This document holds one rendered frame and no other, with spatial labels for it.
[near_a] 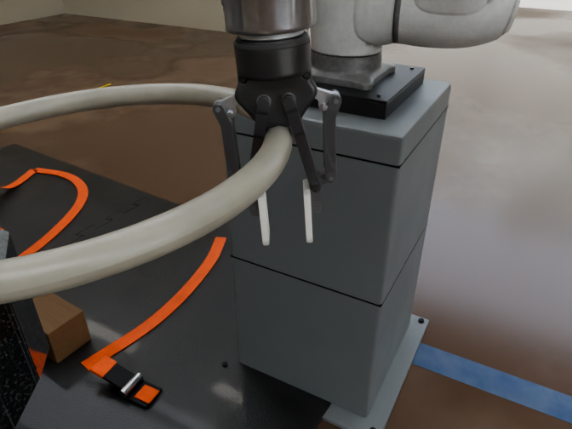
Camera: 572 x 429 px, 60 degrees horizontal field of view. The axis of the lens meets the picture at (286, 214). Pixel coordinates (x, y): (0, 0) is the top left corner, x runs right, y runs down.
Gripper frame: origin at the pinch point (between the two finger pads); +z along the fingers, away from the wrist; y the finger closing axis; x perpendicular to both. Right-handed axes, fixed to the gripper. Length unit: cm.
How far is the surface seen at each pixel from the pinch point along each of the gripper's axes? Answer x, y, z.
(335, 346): -40, -8, 60
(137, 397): -41, 46, 77
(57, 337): -56, 70, 67
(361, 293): -37, -14, 42
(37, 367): -27, 58, 50
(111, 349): -60, 58, 76
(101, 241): 21.4, 12.2, -10.7
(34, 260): 23.1, 16.2, -10.6
